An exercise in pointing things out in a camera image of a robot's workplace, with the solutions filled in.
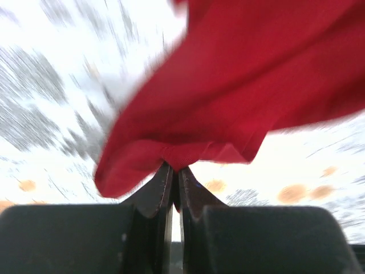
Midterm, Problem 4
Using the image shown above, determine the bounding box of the red t-shirt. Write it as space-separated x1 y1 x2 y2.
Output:
94 1 364 198

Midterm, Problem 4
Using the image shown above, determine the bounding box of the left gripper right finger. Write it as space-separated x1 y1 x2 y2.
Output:
179 168 363 273

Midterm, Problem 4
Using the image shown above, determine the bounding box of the floral table mat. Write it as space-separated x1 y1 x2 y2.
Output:
1 1 364 244

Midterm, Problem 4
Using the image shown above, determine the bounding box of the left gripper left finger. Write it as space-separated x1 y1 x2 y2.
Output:
1 164 173 274

